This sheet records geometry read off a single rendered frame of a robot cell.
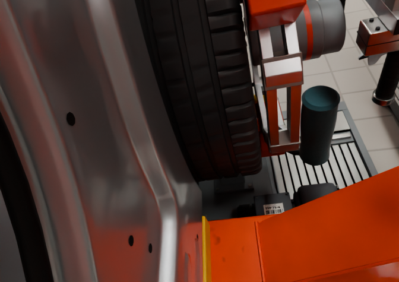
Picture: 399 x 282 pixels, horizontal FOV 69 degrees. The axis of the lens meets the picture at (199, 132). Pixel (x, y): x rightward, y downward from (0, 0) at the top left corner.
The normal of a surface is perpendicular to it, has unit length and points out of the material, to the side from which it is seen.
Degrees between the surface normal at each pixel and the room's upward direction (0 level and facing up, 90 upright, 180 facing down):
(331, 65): 0
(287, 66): 45
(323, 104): 0
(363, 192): 36
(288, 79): 90
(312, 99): 0
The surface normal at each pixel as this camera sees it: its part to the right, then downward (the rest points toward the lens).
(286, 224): -0.76, -0.41
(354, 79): -0.23, -0.62
